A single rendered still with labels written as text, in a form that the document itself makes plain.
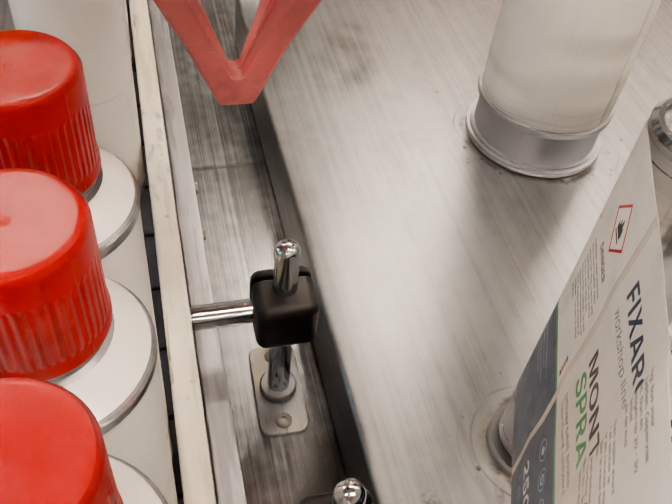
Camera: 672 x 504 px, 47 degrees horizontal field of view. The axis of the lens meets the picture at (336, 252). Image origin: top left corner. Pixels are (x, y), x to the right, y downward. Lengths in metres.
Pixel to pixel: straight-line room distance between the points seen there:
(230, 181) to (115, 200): 0.32
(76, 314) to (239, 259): 0.33
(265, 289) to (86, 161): 0.17
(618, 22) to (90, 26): 0.27
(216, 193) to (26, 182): 0.37
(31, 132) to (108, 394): 0.06
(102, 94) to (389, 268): 0.17
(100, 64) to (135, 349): 0.22
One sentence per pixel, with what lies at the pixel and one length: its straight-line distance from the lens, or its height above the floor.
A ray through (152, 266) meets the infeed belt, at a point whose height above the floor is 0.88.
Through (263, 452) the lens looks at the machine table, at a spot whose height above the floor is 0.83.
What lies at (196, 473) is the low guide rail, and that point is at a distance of 0.32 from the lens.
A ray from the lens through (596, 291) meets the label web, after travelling 0.26.
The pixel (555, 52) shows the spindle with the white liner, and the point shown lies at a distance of 0.46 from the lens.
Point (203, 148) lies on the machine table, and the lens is 0.57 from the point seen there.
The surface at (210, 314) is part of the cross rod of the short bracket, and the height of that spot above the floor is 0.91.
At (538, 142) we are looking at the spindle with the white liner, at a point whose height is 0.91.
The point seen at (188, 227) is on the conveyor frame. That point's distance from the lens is 0.44.
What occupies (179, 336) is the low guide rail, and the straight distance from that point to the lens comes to 0.35.
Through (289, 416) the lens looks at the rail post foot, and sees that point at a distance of 0.42.
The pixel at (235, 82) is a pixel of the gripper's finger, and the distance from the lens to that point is 0.30.
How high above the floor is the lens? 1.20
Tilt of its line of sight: 48 degrees down
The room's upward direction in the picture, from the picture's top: 8 degrees clockwise
